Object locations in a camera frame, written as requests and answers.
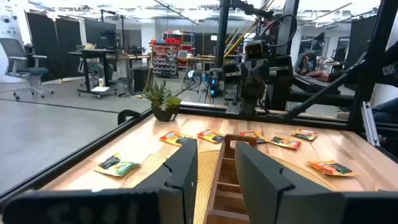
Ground shelving rack red bins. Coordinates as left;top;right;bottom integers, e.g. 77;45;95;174
150;30;194;78

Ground black partition curtain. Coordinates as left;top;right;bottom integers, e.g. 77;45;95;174
26;12;83;82

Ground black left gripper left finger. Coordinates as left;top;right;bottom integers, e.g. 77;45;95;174
133;139;199;224

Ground grey office chair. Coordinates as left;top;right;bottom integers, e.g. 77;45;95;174
0;37;55;101

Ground green lemon lime tea bag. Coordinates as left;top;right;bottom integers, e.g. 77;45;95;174
94;152;141;177

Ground black floor fan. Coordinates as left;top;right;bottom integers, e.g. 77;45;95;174
182;68;203;94

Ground wooden compartment tea box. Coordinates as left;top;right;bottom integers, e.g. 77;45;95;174
203;134;257;224

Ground black aluminium table frame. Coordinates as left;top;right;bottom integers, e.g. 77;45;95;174
0;0;398;206

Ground silver aluminium rail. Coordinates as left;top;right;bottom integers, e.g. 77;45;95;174
361;101;381;147

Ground dark desk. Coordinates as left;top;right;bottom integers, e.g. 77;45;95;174
289;91;355;107

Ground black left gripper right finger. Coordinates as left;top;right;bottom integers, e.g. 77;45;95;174
235;141;345;224

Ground round woven straw placemat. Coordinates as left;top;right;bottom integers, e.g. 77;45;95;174
193;149;338;224

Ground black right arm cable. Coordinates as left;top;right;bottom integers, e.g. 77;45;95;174
260;14;299;48

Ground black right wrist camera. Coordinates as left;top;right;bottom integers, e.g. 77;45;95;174
244;39;270;60

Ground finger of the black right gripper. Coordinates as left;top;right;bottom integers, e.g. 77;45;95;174
256;60;270;82
241;60;256;83

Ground potted succulent plant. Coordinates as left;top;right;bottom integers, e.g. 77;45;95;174
142;80;183;123

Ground black standing desk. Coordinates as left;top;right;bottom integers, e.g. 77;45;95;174
68;48;152;100

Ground black computer monitor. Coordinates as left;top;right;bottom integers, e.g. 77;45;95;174
84;19;117;49

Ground person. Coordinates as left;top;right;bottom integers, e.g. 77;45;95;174
306;40;398;124

